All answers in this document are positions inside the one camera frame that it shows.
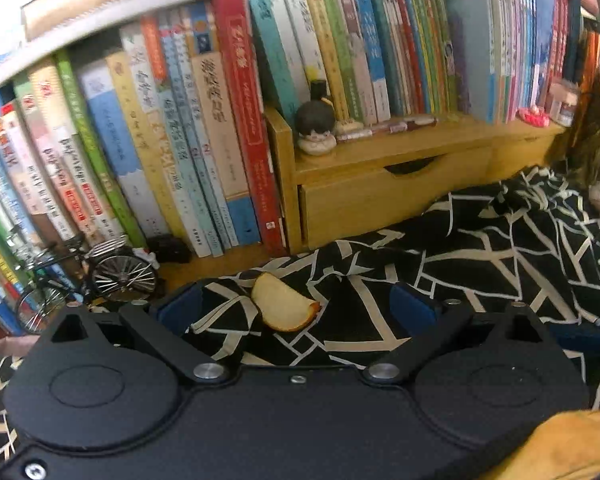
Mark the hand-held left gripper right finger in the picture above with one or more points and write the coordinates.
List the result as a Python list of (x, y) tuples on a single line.
[(412, 307)]

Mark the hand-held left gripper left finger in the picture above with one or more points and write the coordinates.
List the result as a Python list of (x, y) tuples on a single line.
[(180, 307)]

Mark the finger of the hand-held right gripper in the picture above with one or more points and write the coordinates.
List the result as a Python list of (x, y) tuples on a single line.
[(580, 340)]

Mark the apple slice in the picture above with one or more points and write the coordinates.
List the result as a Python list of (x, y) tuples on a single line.
[(282, 305)]

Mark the small white figurine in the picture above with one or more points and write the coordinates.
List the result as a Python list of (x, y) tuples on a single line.
[(146, 257)]

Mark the black model bicycle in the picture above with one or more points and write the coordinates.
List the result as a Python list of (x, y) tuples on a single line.
[(120, 275)]

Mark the black patterned blanket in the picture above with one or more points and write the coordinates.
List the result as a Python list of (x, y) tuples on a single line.
[(480, 270)]

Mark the wooden shelf with drawers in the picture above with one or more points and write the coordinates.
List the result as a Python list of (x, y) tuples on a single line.
[(370, 195)]

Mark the row of tall upright books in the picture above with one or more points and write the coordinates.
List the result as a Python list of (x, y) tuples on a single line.
[(155, 135)]

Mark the pale pink scrap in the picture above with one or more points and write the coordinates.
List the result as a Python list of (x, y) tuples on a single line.
[(7, 346)]

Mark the small black-haired figurine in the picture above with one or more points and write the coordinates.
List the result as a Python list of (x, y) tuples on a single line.
[(316, 122)]

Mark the small pink toy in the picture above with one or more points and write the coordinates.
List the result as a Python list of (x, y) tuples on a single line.
[(533, 117)]

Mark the small clear box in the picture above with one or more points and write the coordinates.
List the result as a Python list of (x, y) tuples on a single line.
[(564, 102)]

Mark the row of books on shelf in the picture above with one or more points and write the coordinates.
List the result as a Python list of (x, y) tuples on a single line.
[(405, 35)]

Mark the large white flat book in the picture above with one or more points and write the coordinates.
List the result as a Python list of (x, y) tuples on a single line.
[(105, 15)]

